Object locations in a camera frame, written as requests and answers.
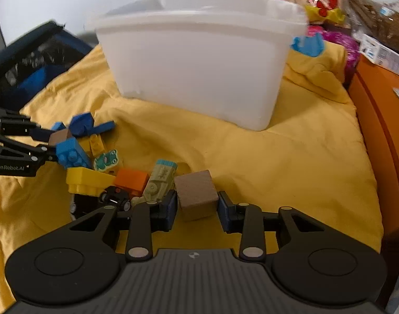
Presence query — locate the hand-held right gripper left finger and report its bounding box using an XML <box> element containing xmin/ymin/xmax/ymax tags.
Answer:
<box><xmin>70</xmin><ymin>190</ymin><xmax>178</xmax><ymax>262</ymax></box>

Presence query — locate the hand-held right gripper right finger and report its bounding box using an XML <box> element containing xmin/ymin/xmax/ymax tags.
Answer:
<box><xmin>217</xmin><ymin>190</ymin><xmax>324</xmax><ymax>262</ymax></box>

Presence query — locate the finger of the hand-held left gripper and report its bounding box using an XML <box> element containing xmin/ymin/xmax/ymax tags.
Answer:
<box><xmin>0</xmin><ymin>106</ymin><xmax>54</xmax><ymax>141</ymax></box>
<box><xmin>0</xmin><ymin>134</ymin><xmax>59</xmax><ymax>162</ymax></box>

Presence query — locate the brown wooden cube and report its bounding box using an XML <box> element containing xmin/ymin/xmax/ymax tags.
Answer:
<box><xmin>48</xmin><ymin>129</ymin><xmax>73</xmax><ymax>146</ymax></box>
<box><xmin>175</xmin><ymin>170</ymin><xmax>219</xmax><ymax>222</ymax></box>

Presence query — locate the blue toy brick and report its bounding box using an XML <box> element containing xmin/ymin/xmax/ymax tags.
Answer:
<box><xmin>55</xmin><ymin>137</ymin><xmax>93</xmax><ymax>171</ymax></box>

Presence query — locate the orange toy brick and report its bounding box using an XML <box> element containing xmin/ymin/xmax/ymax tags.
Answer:
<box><xmin>114</xmin><ymin>168</ymin><xmax>149</xmax><ymax>199</ymax></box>

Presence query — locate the black toy car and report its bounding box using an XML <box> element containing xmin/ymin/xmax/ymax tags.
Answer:
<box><xmin>99</xmin><ymin>186</ymin><xmax>131</xmax><ymax>212</ymax></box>

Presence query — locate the yellow toy brick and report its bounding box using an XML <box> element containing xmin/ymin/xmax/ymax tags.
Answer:
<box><xmin>89</xmin><ymin>134</ymin><xmax>106</xmax><ymax>158</ymax></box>
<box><xmin>65</xmin><ymin>166</ymin><xmax>117</xmax><ymax>197</ymax></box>

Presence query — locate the white plastic bin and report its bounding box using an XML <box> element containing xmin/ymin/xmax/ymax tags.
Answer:
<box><xmin>88</xmin><ymin>0</ymin><xmax>310</xmax><ymax>132</ymax></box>

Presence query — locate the beige toy train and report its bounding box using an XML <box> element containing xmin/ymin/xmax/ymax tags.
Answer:
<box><xmin>132</xmin><ymin>159</ymin><xmax>179</xmax><ymax>207</ymax></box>

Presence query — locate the dark blue mesh bag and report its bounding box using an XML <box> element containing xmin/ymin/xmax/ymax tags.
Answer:
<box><xmin>0</xmin><ymin>20</ymin><xmax>93</xmax><ymax>113</ymax></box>

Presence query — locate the green frog toy block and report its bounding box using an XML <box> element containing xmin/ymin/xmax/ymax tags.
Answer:
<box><xmin>93</xmin><ymin>148</ymin><xmax>123</xmax><ymax>174</ymax></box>

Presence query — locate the yellow cloth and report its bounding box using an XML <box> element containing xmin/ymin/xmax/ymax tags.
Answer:
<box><xmin>0</xmin><ymin>41</ymin><xmax>385</xmax><ymax>308</ymax></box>

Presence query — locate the orange box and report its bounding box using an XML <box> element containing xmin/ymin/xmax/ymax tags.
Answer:
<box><xmin>347</xmin><ymin>53</ymin><xmax>399</xmax><ymax>246</ymax></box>

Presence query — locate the blue plastic piece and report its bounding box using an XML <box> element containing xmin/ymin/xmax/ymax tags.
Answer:
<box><xmin>291</xmin><ymin>35</ymin><xmax>325</xmax><ymax>58</ymax></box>

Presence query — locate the pink plastic bag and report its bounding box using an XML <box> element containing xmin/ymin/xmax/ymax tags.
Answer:
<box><xmin>306</xmin><ymin>25</ymin><xmax>360</xmax><ymax>84</ymax></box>

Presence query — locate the white labelled box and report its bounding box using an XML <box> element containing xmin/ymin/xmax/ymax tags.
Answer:
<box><xmin>359</xmin><ymin>33</ymin><xmax>399</xmax><ymax>80</ymax></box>

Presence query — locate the brown parcel bag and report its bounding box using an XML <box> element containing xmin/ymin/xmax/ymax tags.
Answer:
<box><xmin>346</xmin><ymin>0</ymin><xmax>399</xmax><ymax>54</ymax></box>

